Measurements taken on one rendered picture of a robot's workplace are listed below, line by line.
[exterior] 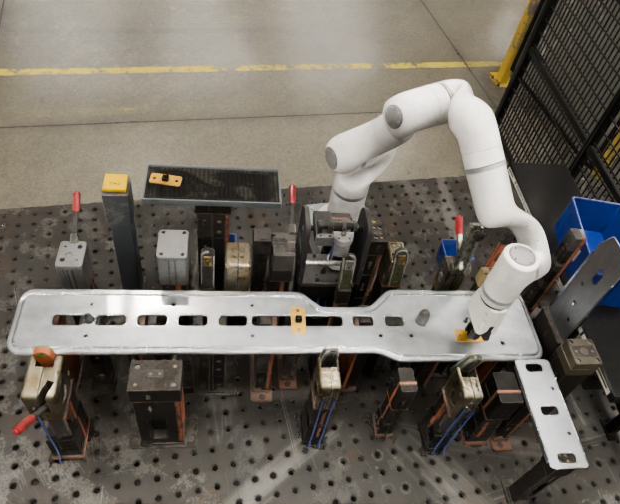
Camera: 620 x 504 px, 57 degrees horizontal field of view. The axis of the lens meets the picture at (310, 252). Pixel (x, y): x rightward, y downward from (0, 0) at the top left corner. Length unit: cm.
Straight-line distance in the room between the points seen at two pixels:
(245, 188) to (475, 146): 63
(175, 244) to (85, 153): 206
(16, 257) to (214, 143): 174
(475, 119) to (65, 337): 109
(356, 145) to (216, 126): 209
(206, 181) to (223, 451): 74
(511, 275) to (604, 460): 82
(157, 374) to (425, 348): 68
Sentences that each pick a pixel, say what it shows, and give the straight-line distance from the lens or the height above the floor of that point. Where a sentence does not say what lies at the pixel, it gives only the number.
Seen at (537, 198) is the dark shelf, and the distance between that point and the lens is 206.
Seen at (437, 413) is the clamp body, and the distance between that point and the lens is 166.
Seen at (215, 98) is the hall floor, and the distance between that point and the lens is 391.
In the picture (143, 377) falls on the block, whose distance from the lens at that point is 141.
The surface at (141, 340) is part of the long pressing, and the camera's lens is 149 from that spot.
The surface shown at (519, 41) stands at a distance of 453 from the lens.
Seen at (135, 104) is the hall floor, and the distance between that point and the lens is 386.
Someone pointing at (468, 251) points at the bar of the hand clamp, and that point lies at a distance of 164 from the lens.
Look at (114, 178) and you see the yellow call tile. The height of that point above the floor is 116.
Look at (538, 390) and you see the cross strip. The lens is 162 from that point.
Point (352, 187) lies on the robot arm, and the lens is 184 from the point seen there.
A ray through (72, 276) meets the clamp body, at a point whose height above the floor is 102.
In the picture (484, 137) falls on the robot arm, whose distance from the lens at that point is 132.
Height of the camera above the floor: 227
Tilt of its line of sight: 49 degrees down
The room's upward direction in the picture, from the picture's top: 11 degrees clockwise
